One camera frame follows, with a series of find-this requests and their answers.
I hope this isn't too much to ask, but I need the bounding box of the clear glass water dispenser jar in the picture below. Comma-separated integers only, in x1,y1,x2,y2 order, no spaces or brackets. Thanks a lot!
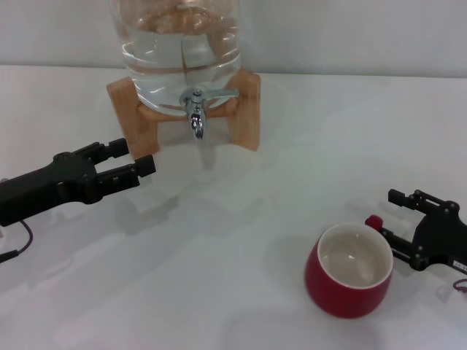
108,0,242,112

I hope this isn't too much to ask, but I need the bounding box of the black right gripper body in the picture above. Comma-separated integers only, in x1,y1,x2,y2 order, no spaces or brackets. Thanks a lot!
412,203,467,273

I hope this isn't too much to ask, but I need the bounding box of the chrome faucet tap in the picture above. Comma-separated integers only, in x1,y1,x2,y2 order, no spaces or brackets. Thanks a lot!
179,88,240,140

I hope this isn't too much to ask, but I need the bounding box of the wooden dispenser stand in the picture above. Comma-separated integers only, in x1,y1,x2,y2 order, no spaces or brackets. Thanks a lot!
106,69,262,162

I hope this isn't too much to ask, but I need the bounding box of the red cup with white inside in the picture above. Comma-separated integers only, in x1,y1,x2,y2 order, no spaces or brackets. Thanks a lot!
304,214,394,320

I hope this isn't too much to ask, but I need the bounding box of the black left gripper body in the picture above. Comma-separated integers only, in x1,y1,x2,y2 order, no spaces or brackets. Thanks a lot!
0,151,99,228

